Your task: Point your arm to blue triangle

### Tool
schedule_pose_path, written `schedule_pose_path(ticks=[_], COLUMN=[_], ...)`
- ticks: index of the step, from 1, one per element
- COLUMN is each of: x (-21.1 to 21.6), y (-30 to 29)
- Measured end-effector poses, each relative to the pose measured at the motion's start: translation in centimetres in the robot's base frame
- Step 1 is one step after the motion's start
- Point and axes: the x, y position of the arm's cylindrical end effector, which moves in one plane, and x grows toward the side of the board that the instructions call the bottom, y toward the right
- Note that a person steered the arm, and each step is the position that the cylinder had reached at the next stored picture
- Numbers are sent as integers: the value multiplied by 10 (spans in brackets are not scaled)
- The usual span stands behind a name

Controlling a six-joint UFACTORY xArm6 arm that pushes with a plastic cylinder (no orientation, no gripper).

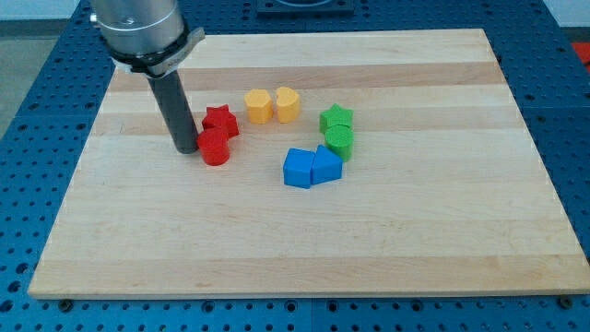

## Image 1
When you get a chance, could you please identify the green cylinder block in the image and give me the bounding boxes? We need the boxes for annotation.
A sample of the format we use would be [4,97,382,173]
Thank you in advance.
[324,124,354,162]

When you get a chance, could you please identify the wooden board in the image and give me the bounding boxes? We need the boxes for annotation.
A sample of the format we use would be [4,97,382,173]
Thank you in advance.
[29,29,589,300]

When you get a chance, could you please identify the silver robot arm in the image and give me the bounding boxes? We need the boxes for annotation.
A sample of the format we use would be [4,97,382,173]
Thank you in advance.
[90,0,206,78]

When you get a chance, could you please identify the yellow hexagon block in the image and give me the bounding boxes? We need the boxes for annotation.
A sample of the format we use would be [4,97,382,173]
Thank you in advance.
[244,89,273,125]

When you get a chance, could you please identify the blue triangle block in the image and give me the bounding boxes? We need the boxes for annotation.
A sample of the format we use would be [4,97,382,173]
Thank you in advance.
[312,145,343,184]

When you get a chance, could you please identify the red object at edge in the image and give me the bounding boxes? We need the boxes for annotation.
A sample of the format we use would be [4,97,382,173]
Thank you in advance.
[572,41,590,72]

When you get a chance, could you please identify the dark cylindrical pointer rod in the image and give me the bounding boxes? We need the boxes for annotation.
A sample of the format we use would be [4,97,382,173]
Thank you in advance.
[148,71,198,154]

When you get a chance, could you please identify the red star block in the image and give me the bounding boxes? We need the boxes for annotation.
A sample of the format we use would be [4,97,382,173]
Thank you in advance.
[202,104,240,138]

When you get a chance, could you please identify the green star block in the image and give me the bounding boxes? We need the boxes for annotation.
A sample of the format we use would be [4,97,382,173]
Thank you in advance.
[319,103,354,134]

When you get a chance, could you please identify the blue cube block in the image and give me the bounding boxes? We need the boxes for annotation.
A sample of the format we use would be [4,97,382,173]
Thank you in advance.
[283,148,315,189]

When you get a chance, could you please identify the red cylinder block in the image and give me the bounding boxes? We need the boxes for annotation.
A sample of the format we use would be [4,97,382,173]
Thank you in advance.
[197,127,230,166]

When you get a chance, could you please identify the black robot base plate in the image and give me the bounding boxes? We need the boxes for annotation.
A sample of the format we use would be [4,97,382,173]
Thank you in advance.
[254,0,354,18]

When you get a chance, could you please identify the yellow heart block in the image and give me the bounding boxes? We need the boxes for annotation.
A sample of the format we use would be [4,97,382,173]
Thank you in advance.
[276,87,301,124]

